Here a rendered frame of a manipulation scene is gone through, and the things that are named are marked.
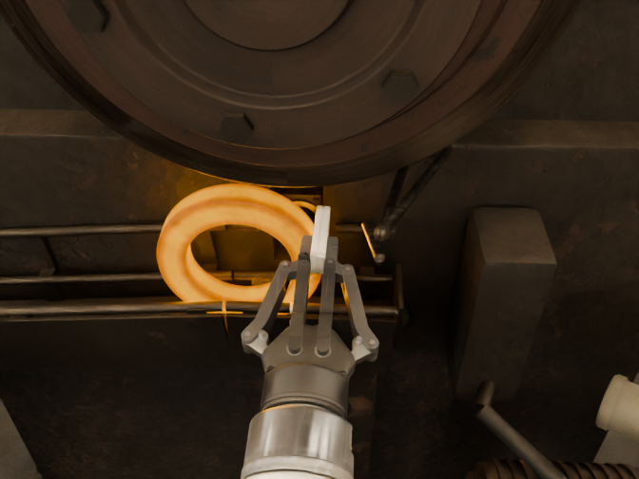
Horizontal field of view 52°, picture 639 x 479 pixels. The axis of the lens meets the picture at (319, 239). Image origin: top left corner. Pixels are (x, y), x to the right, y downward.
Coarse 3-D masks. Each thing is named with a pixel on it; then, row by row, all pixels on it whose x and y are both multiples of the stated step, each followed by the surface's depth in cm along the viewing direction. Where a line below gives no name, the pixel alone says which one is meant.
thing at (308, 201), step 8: (280, 192) 79; (288, 192) 79; (296, 192) 79; (304, 192) 79; (312, 192) 79; (320, 192) 79; (296, 200) 79; (304, 200) 79; (312, 200) 79; (320, 200) 79; (312, 208) 79
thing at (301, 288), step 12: (300, 252) 65; (300, 264) 64; (300, 276) 64; (300, 288) 63; (300, 300) 62; (300, 312) 61; (300, 324) 59; (288, 336) 58; (300, 336) 58; (288, 348) 58; (300, 348) 58
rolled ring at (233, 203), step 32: (224, 192) 67; (256, 192) 68; (192, 224) 68; (224, 224) 68; (256, 224) 68; (288, 224) 68; (160, 256) 71; (192, 256) 75; (192, 288) 74; (224, 288) 77; (256, 288) 78; (288, 288) 74
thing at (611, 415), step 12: (612, 384) 67; (624, 384) 67; (612, 396) 66; (624, 396) 66; (636, 396) 66; (600, 408) 67; (612, 408) 66; (624, 408) 66; (636, 408) 65; (600, 420) 67; (612, 420) 66; (624, 420) 66; (636, 420) 65; (624, 432) 66; (636, 432) 65
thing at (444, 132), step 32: (0, 0) 51; (544, 0) 49; (576, 0) 49; (32, 32) 52; (544, 32) 51; (64, 64) 54; (512, 64) 53; (96, 96) 56; (480, 96) 54; (128, 128) 58; (448, 128) 57; (192, 160) 60; (224, 160) 60; (352, 160) 59; (384, 160) 59; (416, 160) 59
